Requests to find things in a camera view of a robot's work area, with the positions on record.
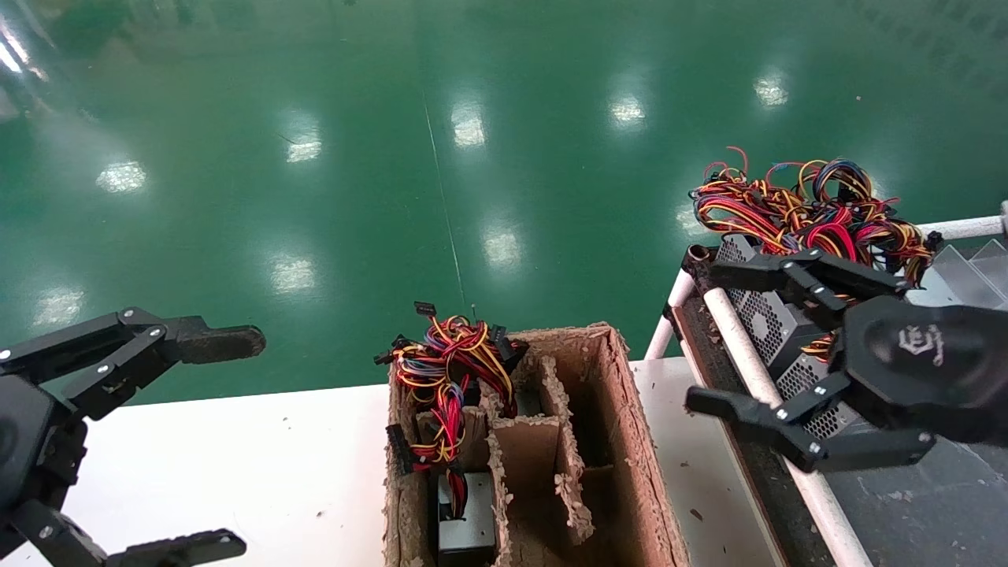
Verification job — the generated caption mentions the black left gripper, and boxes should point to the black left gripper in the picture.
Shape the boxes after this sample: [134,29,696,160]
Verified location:
[0,307,267,567]

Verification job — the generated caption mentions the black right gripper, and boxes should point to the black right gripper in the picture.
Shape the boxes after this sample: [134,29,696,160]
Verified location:
[684,246,1008,475]

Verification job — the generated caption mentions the translucent plastic sheet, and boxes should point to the translucent plastic sheet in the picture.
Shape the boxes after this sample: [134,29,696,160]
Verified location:
[917,236,1008,309]

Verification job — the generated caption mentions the dark grey cart mat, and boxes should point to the dark grey cart mat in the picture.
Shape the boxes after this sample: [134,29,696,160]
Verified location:
[811,236,1008,567]

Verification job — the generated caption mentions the brown pulp cardboard divider box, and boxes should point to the brown pulp cardboard divider box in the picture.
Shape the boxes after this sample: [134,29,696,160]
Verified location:
[382,321,691,567]

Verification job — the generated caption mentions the power supply with cable bundle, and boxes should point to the power supply with cable bundle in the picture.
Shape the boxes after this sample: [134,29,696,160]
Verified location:
[690,145,899,380]

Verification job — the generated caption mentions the power supply with coloured cables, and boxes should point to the power supply with coloured cables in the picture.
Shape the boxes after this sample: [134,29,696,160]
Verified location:
[374,301,530,567]

